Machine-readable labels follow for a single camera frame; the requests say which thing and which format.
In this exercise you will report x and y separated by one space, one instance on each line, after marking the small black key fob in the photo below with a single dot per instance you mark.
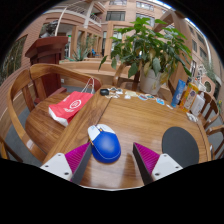
104 92

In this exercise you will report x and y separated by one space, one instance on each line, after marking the cream card sticker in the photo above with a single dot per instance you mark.
131 94

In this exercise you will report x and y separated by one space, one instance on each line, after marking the blue square sticker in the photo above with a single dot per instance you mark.
160 101

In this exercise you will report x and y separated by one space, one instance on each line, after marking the round dark grey mouse pad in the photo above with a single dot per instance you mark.
180 146

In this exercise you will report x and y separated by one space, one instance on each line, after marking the clear packet of white items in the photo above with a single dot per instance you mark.
192 117

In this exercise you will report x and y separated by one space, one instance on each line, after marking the blue squeeze tube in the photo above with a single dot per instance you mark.
178 93

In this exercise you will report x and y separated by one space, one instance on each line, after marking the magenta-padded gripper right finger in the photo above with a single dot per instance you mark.
163 164

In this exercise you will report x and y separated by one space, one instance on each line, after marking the dark bust sculpture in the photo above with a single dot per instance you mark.
50 29

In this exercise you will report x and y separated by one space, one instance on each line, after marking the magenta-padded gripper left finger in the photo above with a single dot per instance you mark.
58 163

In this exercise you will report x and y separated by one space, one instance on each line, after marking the blue and white computer mouse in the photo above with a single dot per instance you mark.
106 145

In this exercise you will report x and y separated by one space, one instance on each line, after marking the red paper shopping bag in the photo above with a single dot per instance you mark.
68 106

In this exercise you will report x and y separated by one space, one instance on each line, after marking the white stone statue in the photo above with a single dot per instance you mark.
201 76

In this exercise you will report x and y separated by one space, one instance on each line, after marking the green plant in white pot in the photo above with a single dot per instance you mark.
150 53

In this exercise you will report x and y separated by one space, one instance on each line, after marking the small blue-edged sticker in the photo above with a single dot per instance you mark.
150 96
143 97

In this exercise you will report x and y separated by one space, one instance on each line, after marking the small white-edged sticker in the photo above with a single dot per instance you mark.
112 96
119 91

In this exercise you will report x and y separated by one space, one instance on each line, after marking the dark red wooden lectern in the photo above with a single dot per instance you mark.
46 53

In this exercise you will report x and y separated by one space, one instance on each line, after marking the spiky green agave plant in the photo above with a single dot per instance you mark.
79 53

